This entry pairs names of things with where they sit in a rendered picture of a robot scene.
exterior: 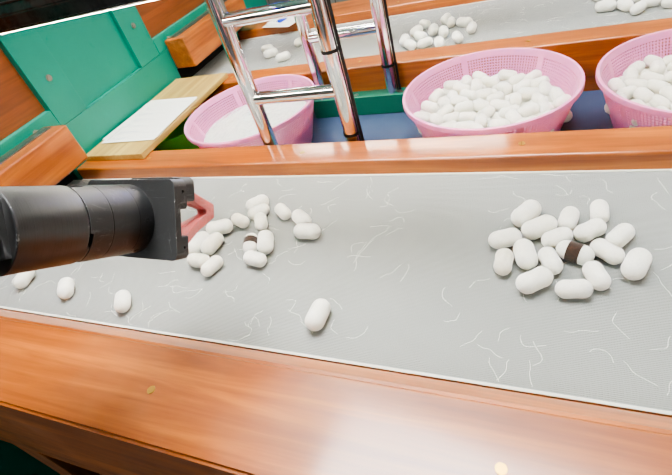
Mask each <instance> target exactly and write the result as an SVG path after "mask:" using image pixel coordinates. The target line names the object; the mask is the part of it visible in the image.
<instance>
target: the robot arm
mask: <svg viewBox="0 0 672 475"><path fill-rule="evenodd" d="M187 206H189V207H192V208H194V209H196V210H197V214H196V215H195V216H193V217H191V218H189V219H187V220H185V221H184V222H181V209H186V208H187ZM213 218H214V205H213V204H212V203H211V202H209V201H207V200H206V199H204V198H202V197H201V196H199V195H197V194H196V193H194V181H193V180H192V178H190V177H148V178H132V179H124V180H90V181H89V182H88V185H73V186H70V187H67V186H62V185H56V186H0V277H2V276H7V275H12V274H18V273H23V272H29V271H35V270H40V269H46V268H51V267H57V266H63V265H68V264H73V263H75V262H85V261H91V260H97V259H102V258H108V257H113V256H123V257H133V258H145V259H155V260H166V261H175V260H180V259H185V258H187V257H188V254H189V245H188V244H189V242H190V241H191V240H192V239H193V237H194V236H195V235H196V233H197V232H198V231H199V230H200V229H202V228H203V227H204V226H205V225H206V224H207V223H208V222H209V221H211V220H212V219H213Z"/></svg>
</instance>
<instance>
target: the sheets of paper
mask: <svg viewBox="0 0 672 475"><path fill-rule="evenodd" d="M196 98H197V97H187V98H175V99H163V100H151V101H150V102H149V103H147V104H145V105H144V106H143V107H142V108H141V109H140V110H139V111H137V112H136V113H135V114H134V115H132V116H131V117H130V118H129V119H127V120H126V121H125V122H123V123H122V124H121V125H120V126H118V127H117V128H116V129H115V130H113V131H112V132H111V133H110V134H108V135H107V136H106V137H105V138H103V139H102V140H104V141H103V142H102V143H116V142H129V141H143V140H154V139H155V138H156V137H158V136H159V135H160V134H161V133H162V132H163V131H164V130H165V129H166V128H167V127H168V126H169V125H170V124H171V123H172V122H173V121H174V120H175V119H176V118H177V117H178V116H179V115H180V114H181V113H182V112H183V111H184V110H185V109H186V108H187V107H188V106H189V105H190V104H191V103H192V102H193V101H194V100H195V99H196ZM102 143H101V144H102Z"/></svg>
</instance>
